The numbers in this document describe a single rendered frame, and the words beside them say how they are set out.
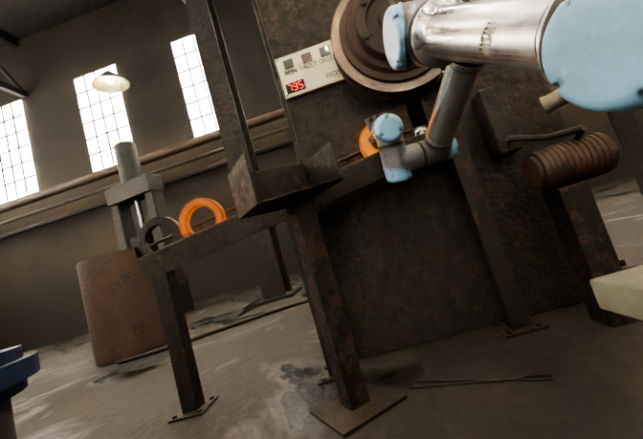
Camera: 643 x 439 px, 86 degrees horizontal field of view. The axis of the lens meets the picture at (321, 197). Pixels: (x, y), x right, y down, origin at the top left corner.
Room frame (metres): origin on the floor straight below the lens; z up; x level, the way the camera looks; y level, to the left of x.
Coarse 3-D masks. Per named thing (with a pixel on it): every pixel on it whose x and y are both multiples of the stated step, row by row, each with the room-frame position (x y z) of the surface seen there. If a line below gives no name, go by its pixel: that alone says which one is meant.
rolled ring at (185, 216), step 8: (192, 200) 1.31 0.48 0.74; (200, 200) 1.30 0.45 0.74; (208, 200) 1.30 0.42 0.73; (184, 208) 1.31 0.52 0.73; (192, 208) 1.31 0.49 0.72; (216, 208) 1.30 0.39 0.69; (184, 216) 1.31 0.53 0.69; (216, 216) 1.30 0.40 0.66; (224, 216) 1.31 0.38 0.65; (184, 224) 1.31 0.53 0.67; (184, 232) 1.31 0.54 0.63; (192, 232) 1.33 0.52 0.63
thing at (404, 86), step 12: (348, 0) 1.20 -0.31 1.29; (336, 12) 1.21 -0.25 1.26; (336, 24) 1.21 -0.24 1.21; (336, 36) 1.21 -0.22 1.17; (336, 48) 1.21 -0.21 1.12; (348, 72) 1.21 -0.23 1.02; (432, 72) 1.18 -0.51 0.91; (360, 84) 1.21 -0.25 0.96; (372, 84) 1.20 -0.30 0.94; (384, 84) 1.20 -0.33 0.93; (396, 84) 1.19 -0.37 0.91; (408, 84) 1.19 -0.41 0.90; (420, 84) 1.19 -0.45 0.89
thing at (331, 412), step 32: (320, 160) 1.04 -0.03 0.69; (256, 192) 1.05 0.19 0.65; (288, 192) 1.10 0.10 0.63; (320, 192) 1.09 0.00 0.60; (320, 256) 0.98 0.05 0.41; (320, 288) 0.96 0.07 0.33; (320, 320) 1.00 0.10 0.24; (352, 352) 0.98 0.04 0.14; (352, 384) 0.97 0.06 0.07; (320, 416) 0.99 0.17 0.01; (352, 416) 0.94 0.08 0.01
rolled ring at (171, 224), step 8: (160, 216) 1.32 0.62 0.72; (144, 224) 1.33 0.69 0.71; (152, 224) 1.32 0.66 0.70; (160, 224) 1.32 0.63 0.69; (168, 224) 1.32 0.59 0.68; (176, 224) 1.32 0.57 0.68; (144, 232) 1.33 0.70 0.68; (176, 232) 1.31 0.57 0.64; (144, 240) 1.33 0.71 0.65; (176, 240) 1.32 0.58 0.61; (144, 248) 1.33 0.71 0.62
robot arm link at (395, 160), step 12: (396, 144) 0.94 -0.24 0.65; (408, 144) 0.98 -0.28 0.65; (384, 156) 0.96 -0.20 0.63; (396, 156) 0.94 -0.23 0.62; (408, 156) 0.95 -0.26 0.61; (420, 156) 0.96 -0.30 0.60; (384, 168) 0.98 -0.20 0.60; (396, 168) 0.95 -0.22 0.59; (408, 168) 0.96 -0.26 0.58; (396, 180) 0.97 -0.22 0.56
